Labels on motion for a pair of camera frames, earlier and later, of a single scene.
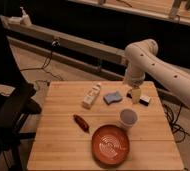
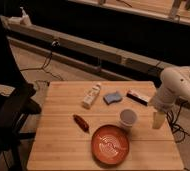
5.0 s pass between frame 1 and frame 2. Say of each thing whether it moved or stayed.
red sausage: stayed
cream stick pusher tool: moved
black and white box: stayed
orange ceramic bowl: stayed
